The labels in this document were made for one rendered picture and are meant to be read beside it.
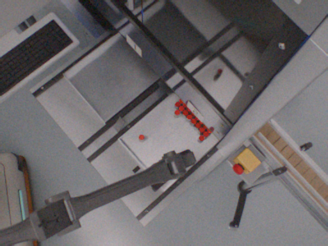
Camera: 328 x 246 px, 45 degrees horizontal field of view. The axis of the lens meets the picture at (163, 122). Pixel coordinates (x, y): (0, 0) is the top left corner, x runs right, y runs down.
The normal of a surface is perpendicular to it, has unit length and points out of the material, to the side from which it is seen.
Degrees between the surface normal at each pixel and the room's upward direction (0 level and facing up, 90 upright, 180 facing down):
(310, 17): 90
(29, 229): 16
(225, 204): 0
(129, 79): 0
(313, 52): 90
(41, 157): 0
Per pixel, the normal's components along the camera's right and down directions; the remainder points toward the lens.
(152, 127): 0.04, -0.25
